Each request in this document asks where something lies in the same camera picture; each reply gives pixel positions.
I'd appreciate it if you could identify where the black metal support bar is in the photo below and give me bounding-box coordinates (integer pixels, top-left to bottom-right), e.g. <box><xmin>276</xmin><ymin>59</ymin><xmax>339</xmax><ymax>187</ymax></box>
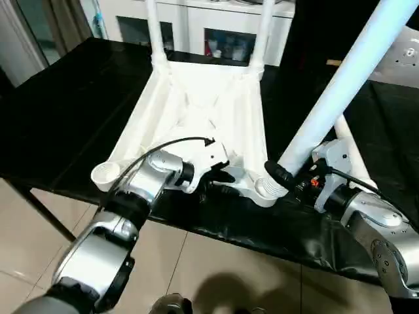
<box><xmin>10</xmin><ymin>177</ymin><xmax>79</xmax><ymax>243</ymax></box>

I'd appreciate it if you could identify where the white plastic table leg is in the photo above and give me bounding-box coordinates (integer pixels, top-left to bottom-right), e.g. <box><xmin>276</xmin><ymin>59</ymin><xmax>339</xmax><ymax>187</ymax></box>
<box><xmin>277</xmin><ymin>0</ymin><xmax>419</xmax><ymax>178</ymax></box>
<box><xmin>145</xmin><ymin>0</ymin><xmax>168</xmax><ymax>67</ymax></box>
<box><xmin>333</xmin><ymin>113</ymin><xmax>381</xmax><ymax>191</ymax></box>
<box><xmin>249</xmin><ymin>0</ymin><xmax>276</xmax><ymax>72</ymax></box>

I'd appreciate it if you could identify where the white glass-door cabinet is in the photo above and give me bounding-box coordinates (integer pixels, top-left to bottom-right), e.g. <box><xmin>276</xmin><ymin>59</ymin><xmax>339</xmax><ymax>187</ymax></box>
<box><xmin>92</xmin><ymin>0</ymin><xmax>296</xmax><ymax>69</ymax></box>

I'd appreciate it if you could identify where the white pipe with blue clip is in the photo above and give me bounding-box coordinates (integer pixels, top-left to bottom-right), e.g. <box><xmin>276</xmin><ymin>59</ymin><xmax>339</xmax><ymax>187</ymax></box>
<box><xmin>92</xmin><ymin>0</ymin><xmax>109</xmax><ymax>41</ymax></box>

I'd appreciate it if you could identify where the grey framed glass door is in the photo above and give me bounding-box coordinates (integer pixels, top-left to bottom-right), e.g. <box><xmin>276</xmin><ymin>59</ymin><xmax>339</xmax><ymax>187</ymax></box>
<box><xmin>0</xmin><ymin>0</ymin><xmax>64</xmax><ymax>88</ymax></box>

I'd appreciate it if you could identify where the beige curtain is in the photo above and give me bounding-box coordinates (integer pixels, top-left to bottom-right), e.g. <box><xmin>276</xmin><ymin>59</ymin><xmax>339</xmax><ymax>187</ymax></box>
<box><xmin>41</xmin><ymin>0</ymin><xmax>93</xmax><ymax>57</ymax></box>

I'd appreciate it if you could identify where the black work mat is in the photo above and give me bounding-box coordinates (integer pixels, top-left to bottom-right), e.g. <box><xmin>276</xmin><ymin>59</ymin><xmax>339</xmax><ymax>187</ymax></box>
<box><xmin>0</xmin><ymin>36</ymin><xmax>419</xmax><ymax>285</ymax></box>

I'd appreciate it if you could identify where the black box with gold label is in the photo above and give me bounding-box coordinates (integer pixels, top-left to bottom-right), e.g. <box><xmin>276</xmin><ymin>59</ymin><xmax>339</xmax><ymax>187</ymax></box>
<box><xmin>277</xmin><ymin>0</ymin><xmax>384</xmax><ymax>80</ymax></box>

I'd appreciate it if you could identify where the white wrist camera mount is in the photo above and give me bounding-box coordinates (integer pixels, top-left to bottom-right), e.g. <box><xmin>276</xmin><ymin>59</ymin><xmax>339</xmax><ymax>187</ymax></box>
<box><xmin>310</xmin><ymin>138</ymin><xmax>357</xmax><ymax>214</ymax></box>
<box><xmin>187</xmin><ymin>140</ymin><xmax>239</xmax><ymax>194</ymax></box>

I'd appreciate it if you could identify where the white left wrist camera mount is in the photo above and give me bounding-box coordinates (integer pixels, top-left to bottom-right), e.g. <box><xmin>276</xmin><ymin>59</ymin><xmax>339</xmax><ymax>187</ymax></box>
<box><xmin>187</xmin><ymin>140</ymin><xmax>239</xmax><ymax>194</ymax></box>

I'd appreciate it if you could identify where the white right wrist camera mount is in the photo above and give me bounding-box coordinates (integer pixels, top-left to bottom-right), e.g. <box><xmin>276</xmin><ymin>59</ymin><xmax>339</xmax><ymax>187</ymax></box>
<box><xmin>310</xmin><ymin>138</ymin><xmax>357</xmax><ymax>214</ymax></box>

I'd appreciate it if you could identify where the grey cushion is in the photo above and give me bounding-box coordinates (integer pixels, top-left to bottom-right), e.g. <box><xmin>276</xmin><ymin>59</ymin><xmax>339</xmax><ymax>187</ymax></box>
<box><xmin>367</xmin><ymin>25</ymin><xmax>419</xmax><ymax>88</ymax></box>

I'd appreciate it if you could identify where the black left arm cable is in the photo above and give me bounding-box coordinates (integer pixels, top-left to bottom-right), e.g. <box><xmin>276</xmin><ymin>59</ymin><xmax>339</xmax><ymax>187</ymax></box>
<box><xmin>97</xmin><ymin>135</ymin><xmax>216</xmax><ymax>211</ymax></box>

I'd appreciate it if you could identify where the dark robot left foot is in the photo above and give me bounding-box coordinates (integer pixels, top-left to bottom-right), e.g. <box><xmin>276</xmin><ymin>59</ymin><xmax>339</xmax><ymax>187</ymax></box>
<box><xmin>148</xmin><ymin>293</ymin><xmax>194</xmax><ymax>314</ymax></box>

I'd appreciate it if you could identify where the white plastic table top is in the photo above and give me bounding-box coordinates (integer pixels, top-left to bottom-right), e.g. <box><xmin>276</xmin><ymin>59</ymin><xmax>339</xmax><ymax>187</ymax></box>
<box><xmin>90</xmin><ymin>60</ymin><xmax>289</xmax><ymax>209</ymax></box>

